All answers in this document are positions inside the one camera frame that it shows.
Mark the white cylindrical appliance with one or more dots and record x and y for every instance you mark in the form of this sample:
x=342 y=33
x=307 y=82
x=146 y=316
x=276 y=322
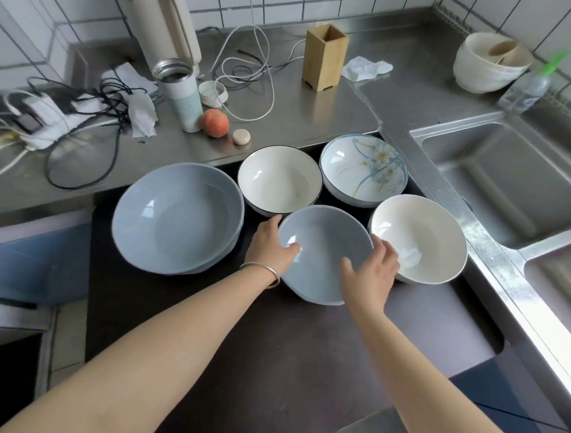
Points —
x=163 y=31

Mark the white paper sheet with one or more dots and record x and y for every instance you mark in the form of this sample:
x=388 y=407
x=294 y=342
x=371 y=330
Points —
x=127 y=78

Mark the stack of white bowls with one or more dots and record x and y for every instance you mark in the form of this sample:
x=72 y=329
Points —
x=479 y=71

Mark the stainless steel sink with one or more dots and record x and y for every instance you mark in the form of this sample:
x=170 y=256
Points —
x=499 y=178

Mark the white thermos lid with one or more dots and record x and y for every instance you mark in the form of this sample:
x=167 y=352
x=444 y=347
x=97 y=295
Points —
x=213 y=92

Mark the person's left forearm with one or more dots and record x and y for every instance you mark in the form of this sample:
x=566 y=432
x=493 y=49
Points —
x=147 y=357

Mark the peach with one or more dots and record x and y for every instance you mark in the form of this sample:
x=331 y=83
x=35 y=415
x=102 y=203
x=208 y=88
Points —
x=215 y=123

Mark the person's right thumb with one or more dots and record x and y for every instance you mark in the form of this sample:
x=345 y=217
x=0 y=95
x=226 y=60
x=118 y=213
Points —
x=349 y=272

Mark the white power strip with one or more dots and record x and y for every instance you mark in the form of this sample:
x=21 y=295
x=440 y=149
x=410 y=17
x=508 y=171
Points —
x=49 y=111

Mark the person's right forearm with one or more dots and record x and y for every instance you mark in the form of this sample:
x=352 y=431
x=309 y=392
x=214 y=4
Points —
x=415 y=370

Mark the white bowl with black rim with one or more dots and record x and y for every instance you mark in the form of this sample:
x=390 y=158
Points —
x=279 y=180

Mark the blue bin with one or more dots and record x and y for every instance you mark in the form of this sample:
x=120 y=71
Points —
x=40 y=263

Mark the large blue bowl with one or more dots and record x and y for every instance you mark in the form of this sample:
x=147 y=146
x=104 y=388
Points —
x=174 y=218
x=227 y=256

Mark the folded white tissue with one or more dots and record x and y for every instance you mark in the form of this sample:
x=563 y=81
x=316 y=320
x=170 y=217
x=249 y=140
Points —
x=142 y=117

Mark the bamboo utensil holder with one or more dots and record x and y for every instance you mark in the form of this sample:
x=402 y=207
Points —
x=323 y=62

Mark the plain white bowl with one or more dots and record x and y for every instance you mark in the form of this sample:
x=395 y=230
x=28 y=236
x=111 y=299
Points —
x=423 y=236

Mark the white steel thermos cup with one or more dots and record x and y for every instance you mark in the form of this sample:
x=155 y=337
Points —
x=183 y=100

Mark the person's right hand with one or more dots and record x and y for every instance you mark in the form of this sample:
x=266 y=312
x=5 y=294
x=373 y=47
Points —
x=372 y=281

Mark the person's left thumb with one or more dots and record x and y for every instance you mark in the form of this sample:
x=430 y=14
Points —
x=290 y=251

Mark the floral print bowl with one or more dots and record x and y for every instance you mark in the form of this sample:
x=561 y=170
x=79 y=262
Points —
x=361 y=169

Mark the crumpled white tissue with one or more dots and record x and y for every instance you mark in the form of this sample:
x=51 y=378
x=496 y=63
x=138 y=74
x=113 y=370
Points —
x=363 y=68

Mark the black cooktop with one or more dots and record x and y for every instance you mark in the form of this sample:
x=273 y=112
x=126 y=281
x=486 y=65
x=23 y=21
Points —
x=290 y=357

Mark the small blue bowl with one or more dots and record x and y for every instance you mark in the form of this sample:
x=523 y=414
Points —
x=323 y=250

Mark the small beige round stopper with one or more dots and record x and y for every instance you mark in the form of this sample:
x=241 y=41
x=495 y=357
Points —
x=241 y=136

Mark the clear spray bottle green nozzle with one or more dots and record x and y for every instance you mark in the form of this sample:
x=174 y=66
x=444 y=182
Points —
x=526 y=89

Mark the person's left hand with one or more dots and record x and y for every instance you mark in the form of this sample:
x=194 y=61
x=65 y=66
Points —
x=265 y=250

